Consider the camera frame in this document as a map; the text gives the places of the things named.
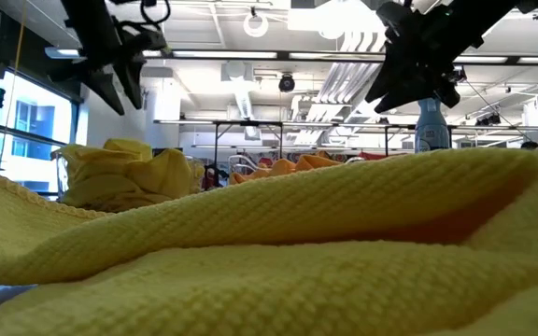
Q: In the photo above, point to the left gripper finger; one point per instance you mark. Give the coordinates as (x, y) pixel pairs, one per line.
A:
(133, 79)
(105, 88)

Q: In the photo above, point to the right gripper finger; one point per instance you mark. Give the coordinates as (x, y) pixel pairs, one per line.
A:
(386, 81)
(397, 100)

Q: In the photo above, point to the yellow microfiber towel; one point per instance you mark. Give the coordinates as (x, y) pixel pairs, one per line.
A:
(166, 175)
(126, 148)
(96, 182)
(269, 280)

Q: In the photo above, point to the orange microfiber towel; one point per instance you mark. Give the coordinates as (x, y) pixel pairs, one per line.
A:
(280, 167)
(243, 178)
(315, 162)

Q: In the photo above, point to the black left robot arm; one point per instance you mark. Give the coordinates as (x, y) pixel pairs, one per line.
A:
(91, 23)

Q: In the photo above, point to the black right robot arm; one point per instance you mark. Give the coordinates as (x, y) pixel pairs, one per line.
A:
(484, 18)

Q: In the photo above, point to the clear plastic basket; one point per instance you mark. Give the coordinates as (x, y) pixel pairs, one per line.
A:
(243, 163)
(61, 172)

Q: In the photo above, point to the person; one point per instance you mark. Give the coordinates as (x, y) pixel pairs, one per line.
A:
(529, 145)

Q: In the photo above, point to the black dome camera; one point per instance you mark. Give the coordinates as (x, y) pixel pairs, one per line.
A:
(287, 83)

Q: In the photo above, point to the white ceiling duct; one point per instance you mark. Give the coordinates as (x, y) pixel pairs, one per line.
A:
(243, 100)

